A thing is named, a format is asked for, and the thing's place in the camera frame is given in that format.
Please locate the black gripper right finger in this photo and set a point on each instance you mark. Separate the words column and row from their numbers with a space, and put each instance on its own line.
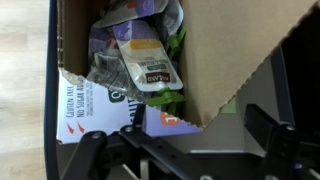
column 283, row 150

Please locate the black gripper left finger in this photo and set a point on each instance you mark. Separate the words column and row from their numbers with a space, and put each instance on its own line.
column 150, row 150

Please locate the white cardboard snack box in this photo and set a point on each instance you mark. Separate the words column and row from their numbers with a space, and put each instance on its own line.
column 93, row 110

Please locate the Kirkland yellow label pouch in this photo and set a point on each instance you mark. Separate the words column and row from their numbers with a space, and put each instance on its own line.
column 143, row 60

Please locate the white gluten free package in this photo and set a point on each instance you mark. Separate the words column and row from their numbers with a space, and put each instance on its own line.
column 103, row 70

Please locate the purple silver pouch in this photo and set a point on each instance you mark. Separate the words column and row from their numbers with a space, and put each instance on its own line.
column 146, row 8

